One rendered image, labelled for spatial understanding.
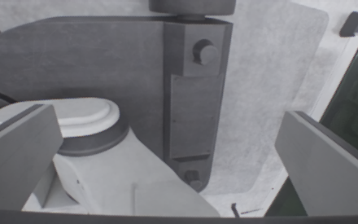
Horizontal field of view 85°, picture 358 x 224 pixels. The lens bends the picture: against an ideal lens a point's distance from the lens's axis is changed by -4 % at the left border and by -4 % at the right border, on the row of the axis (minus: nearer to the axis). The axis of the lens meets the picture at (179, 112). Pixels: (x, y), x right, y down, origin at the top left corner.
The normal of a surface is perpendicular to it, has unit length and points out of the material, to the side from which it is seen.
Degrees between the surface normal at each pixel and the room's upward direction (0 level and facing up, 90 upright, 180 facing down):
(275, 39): 0
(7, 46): 0
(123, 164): 90
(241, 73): 0
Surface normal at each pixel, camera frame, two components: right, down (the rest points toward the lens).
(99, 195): 0.04, -0.87
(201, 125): 0.21, 0.49
